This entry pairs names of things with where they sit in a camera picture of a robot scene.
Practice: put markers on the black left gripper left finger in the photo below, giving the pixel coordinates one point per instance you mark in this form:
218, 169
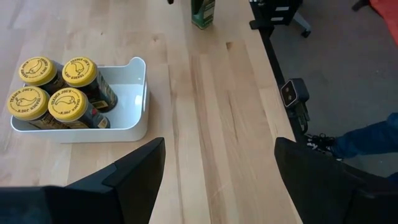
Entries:
93, 199

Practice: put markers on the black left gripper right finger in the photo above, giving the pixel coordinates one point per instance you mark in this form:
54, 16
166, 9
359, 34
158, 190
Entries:
335, 193

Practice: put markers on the yellow lid spice jar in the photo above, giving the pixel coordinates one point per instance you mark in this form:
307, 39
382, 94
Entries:
79, 71
37, 71
66, 104
28, 103

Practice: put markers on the green carton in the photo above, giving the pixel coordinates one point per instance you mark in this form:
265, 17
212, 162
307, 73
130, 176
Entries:
203, 14

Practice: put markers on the person's shoe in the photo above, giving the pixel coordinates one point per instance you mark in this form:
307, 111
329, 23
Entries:
321, 143

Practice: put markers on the person's leg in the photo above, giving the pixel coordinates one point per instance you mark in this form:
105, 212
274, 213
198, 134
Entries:
370, 140

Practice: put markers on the white plastic bin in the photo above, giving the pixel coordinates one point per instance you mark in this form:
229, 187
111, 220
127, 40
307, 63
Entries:
127, 121

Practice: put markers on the red cloth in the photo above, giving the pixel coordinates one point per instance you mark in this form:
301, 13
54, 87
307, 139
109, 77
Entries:
388, 12

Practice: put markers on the black box white labels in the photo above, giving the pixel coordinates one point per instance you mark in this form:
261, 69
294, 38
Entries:
273, 12

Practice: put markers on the small grey camera box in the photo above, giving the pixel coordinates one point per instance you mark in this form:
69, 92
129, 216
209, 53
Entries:
293, 93

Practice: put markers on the black aluminium table frame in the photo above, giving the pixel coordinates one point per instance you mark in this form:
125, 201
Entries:
273, 53

